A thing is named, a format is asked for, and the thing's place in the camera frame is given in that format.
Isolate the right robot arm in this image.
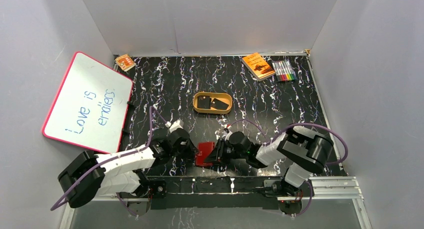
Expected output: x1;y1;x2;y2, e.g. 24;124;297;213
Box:
195;124;334;197

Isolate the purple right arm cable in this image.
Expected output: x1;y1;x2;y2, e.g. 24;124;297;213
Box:
225;118;349;218

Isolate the small orange card box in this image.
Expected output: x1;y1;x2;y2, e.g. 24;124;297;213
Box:
115;54;136;72

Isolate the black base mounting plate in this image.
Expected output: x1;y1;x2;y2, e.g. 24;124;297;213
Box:
119;176;315;210

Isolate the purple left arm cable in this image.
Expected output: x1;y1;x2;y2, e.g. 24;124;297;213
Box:
50;105;173;218

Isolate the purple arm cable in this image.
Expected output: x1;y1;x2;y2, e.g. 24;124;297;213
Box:
225;118;349;218
50;105;173;218

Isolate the tan oval tray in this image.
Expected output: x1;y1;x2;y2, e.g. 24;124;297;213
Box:
193;91;233;115

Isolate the pink framed whiteboard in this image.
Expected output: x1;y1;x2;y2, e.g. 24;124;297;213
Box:
42;51;134;153

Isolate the orange book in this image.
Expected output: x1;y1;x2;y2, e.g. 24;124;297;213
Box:
241;52;276;81

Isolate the coloured marker pen pack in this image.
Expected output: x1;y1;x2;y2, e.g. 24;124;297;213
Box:
271;59;297;82

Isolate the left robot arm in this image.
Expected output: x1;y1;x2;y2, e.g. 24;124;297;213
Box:
52;120;199;210

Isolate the black cards stack in tray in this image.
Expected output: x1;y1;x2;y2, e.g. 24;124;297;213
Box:
197;95;211;110

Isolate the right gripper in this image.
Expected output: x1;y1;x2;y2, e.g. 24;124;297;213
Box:
203;137;248;166

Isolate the red card holder wallet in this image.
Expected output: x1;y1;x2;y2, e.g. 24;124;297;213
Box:
194;141;215;168

